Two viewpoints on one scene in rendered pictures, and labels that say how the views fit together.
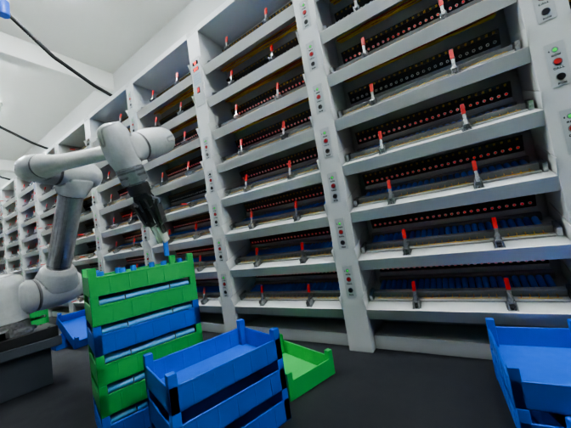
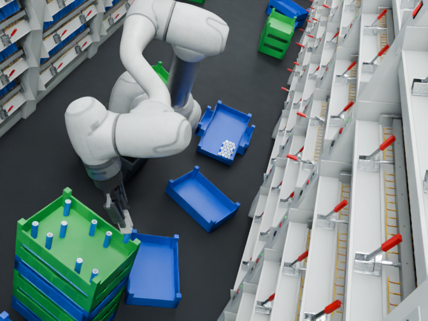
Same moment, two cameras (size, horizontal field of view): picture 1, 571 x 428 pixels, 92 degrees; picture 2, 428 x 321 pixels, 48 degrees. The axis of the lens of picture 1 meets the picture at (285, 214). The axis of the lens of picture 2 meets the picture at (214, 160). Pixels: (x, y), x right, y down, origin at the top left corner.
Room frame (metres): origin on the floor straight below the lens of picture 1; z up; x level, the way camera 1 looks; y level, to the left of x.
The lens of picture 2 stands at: (0.70, -0.35, 1.65)
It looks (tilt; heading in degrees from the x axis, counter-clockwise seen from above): 40 degrees down; 57
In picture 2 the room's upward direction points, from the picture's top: 24 degrees clockwise
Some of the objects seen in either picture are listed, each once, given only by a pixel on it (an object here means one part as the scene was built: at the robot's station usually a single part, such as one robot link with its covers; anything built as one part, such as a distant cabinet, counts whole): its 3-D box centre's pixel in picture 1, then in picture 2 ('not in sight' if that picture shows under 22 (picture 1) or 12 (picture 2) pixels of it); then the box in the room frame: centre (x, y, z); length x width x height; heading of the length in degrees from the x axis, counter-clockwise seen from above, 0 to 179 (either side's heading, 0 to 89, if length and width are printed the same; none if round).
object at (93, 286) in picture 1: (139, 272); (79, 239); (0.94, 0.52, 0.44); 0.30 x 0.20 x 0.08; 131
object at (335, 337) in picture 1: (205, 321); not in sight; (1.78, 0.61, 0.03); 2.19 x 0.16 x 0.05; 57
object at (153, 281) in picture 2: not in sight; (153, 267); (1.29, 0.65, 0.04); 0.30 x 0.20 x 0.08; 78
